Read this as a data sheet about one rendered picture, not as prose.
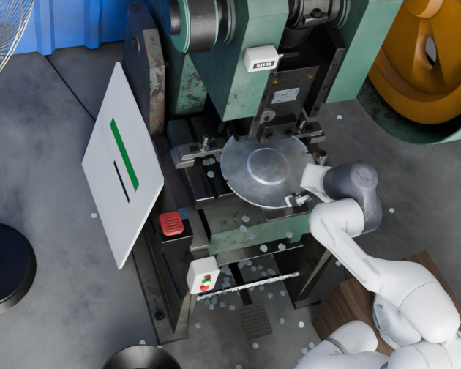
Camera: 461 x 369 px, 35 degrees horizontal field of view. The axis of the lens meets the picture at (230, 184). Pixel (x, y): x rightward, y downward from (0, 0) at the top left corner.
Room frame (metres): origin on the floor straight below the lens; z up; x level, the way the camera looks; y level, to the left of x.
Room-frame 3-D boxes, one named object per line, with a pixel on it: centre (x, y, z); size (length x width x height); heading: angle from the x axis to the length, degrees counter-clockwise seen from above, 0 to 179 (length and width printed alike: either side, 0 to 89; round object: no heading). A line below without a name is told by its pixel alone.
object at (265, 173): (1.29, -0.09, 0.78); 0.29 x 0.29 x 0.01
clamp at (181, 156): (1.30, 0.12, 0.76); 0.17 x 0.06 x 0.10; 123
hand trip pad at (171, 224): (1.02, 0.13, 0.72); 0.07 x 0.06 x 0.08; 33
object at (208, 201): (1.39, -0.02, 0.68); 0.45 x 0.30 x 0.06; 123
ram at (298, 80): (1.36, -0.05, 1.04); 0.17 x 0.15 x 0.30; 33
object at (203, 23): (1.27, 0.19, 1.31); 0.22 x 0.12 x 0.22; 33
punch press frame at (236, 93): (1.51, 0.06, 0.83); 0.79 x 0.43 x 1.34; 33
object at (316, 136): (1.49, -0.16, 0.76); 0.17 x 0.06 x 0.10; 123
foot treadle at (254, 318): (1.28, -0.10, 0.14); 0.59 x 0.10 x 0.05; 33
